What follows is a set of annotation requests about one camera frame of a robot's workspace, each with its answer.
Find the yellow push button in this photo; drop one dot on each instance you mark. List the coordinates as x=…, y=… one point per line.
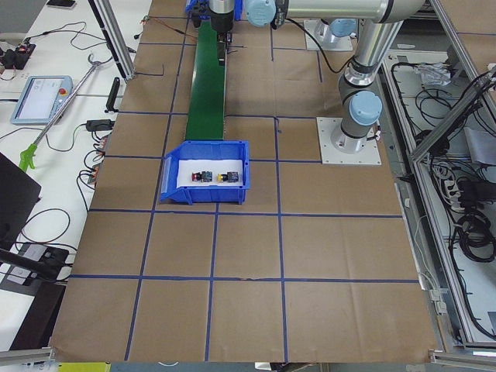
x=228, y=177

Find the green conveyor belt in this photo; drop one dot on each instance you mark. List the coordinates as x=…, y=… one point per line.
x=206, y=112

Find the green handled reacher grabber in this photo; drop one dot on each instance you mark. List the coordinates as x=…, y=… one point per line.
x=26, y=156

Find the teach pendant tablet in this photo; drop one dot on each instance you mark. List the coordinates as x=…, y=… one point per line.
x=40, y=98

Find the black laptop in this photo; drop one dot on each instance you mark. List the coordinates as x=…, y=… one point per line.
x=19, y=194

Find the black power adapter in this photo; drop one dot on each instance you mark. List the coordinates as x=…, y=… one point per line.
x=95, y=125

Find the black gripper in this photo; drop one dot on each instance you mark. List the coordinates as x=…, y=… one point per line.
x=222, y=20

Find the red push button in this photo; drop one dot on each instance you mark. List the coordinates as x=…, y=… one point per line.
x=202, y=176

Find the black handle bar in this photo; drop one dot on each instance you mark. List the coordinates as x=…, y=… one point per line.
x=112, y=96

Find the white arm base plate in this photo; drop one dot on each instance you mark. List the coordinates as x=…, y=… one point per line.
x=331, y=34
x=338, y=149

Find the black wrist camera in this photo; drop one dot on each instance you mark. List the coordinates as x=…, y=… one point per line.
x=199, y=12

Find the blue bin near arm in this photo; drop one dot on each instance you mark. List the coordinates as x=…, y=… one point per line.
x=238, y=9
x=204, y=150

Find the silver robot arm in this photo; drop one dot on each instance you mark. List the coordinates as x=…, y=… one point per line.
x=383, y=19

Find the aluminium frame post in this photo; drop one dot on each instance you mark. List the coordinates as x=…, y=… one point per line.
x=109, y=26

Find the white foam pad left bin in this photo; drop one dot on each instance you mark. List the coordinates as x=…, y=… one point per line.
x=187, y=167

